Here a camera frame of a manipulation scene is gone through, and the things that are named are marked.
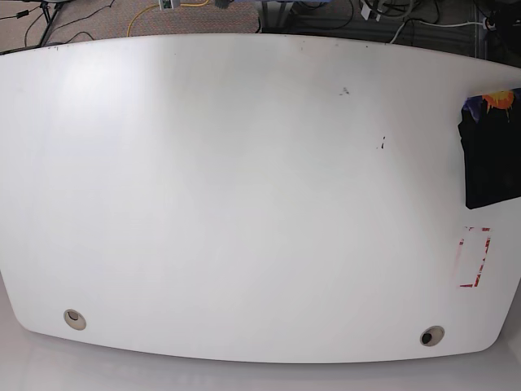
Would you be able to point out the left table cable grommet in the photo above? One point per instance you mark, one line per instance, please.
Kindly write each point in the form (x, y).
(74, 320)

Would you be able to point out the right table cable grommet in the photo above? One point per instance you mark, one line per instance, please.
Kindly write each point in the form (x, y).
(432, 336)

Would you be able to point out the table cable grommet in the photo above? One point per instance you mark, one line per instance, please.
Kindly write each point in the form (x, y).
(74, 320)
(432, 336)

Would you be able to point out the red tape rectangle marking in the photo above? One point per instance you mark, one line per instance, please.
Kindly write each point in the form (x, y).
(471, 255)

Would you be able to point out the black graphic t-shirt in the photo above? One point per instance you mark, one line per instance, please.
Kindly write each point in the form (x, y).
(490, 139)

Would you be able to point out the black tripod stand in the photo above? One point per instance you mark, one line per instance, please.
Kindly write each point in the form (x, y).
(50, 11)

